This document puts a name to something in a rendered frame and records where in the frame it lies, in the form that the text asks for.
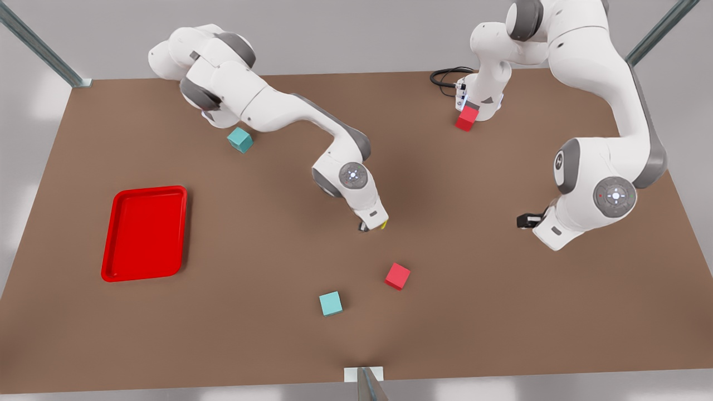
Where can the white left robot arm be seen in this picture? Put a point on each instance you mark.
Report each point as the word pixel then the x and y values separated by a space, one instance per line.
pixel 590 61

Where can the silver frame post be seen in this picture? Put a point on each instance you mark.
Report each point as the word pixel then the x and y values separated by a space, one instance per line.
pixel 367 384
pixel 39 47
pixel 660 30

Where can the red rectangular tray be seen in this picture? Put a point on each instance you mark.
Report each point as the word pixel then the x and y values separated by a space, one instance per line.
pixel 146 234

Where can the red cube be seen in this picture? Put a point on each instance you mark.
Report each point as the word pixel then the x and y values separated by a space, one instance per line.
pixel 466 118
pixel 397 276

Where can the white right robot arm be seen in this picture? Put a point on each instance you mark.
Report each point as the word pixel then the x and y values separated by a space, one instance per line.
pixel 267 106

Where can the teal cube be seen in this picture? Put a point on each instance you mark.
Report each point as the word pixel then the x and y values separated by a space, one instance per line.
pixel 240 140
pixel 331 303

